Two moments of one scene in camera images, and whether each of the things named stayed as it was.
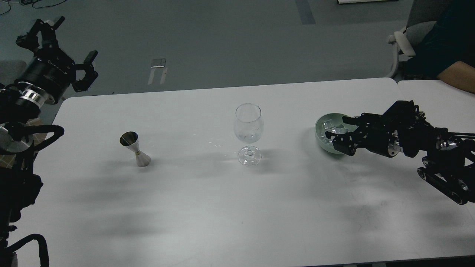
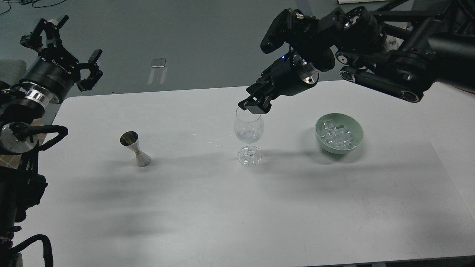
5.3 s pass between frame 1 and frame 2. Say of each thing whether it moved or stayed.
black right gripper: moved
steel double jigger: stayed
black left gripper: stayed
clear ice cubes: stayed
